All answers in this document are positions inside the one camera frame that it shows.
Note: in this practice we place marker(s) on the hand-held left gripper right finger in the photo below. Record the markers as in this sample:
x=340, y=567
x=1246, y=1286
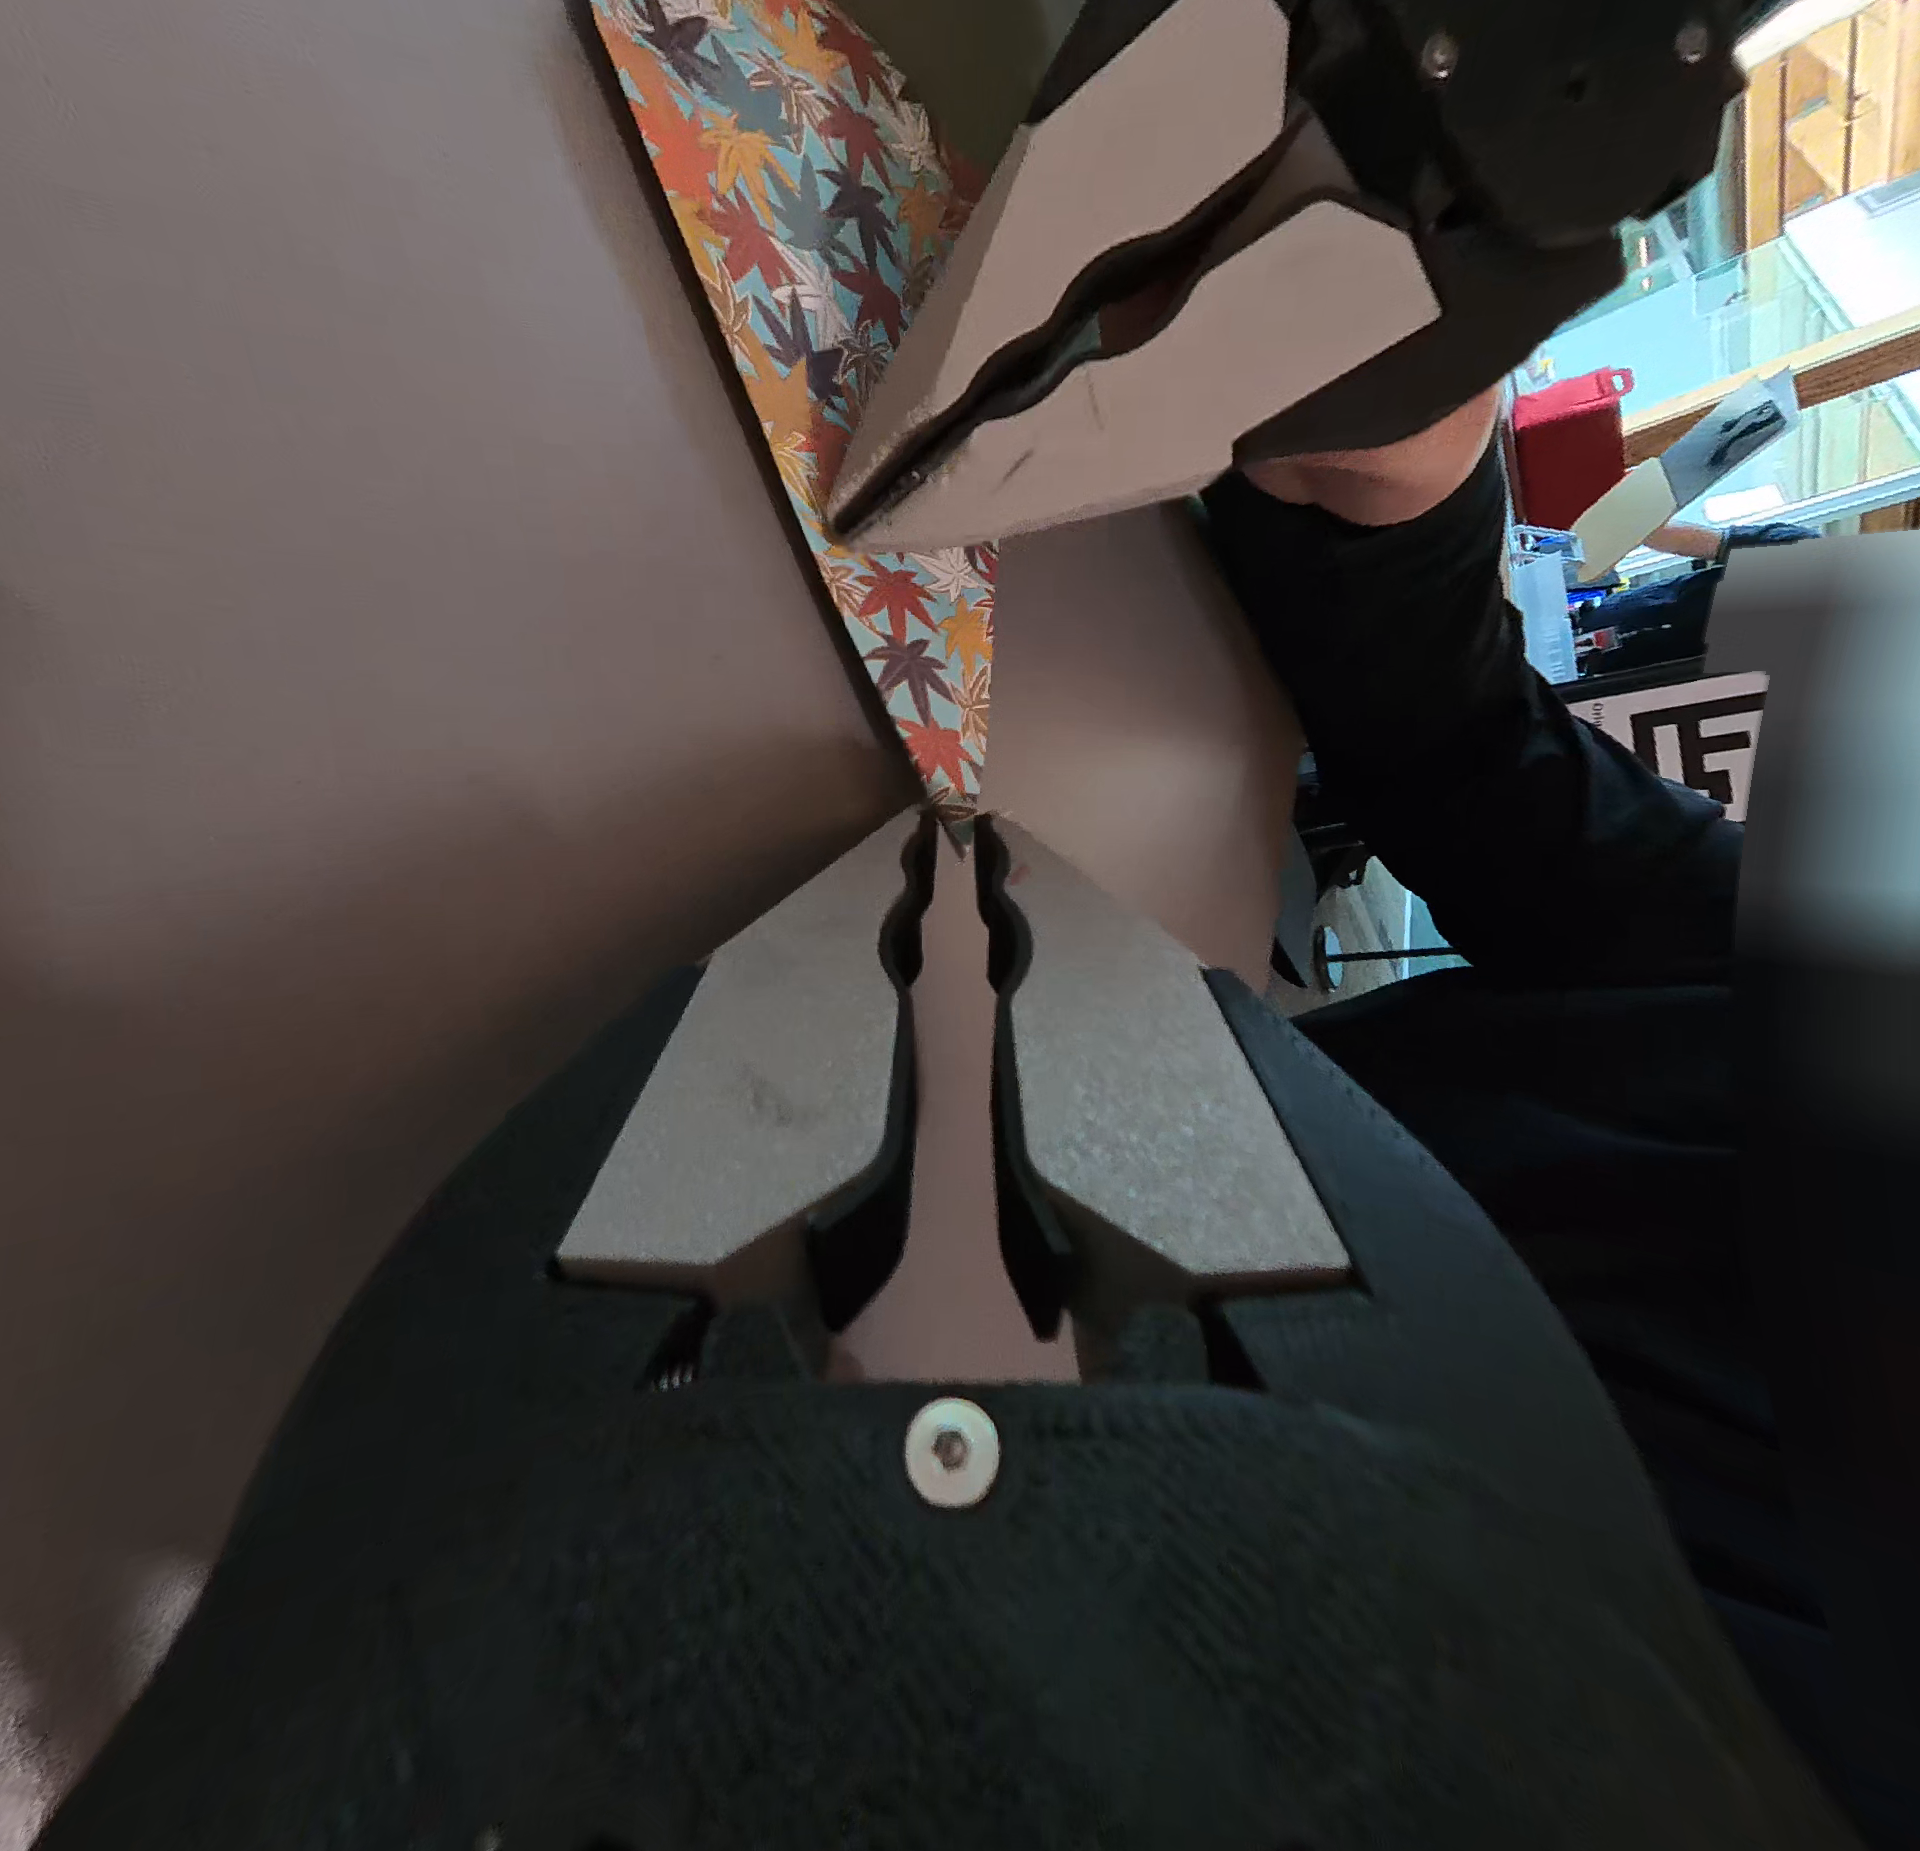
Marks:
x=1171, y=1130

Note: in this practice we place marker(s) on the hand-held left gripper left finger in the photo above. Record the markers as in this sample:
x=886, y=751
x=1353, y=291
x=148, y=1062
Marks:
x=750, y=1115

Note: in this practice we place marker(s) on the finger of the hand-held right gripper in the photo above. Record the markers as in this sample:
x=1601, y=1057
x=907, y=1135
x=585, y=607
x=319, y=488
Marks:
x=1199, y=397
x=1140, y=157

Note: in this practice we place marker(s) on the maple leaf patterned origami paper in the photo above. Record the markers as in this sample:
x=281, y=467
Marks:
x=750, y=157

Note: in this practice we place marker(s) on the person's right forearm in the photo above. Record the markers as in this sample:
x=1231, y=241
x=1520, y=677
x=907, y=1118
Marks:
x=1425, y=711

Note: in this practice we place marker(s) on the person's right hand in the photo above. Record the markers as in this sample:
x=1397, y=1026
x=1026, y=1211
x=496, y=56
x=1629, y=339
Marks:
x=1381, y=464

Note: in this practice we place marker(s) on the red plastic case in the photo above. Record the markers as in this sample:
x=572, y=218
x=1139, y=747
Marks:
x=1567, y=447

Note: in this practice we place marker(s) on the clear plastic bin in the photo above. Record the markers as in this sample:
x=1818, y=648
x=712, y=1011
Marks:
x=1537, y=607

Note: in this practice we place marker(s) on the person's dark clothed body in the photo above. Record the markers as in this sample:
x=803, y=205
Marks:
x=1574, y=1205

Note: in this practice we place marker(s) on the black equipment box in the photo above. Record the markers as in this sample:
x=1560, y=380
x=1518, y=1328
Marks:
x=1649, y=622

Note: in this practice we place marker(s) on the white printed tag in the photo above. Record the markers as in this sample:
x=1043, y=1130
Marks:
x=1680, y=749

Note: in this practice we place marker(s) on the wooden rail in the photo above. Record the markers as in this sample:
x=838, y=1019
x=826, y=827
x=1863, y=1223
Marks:
x=1799, y=373

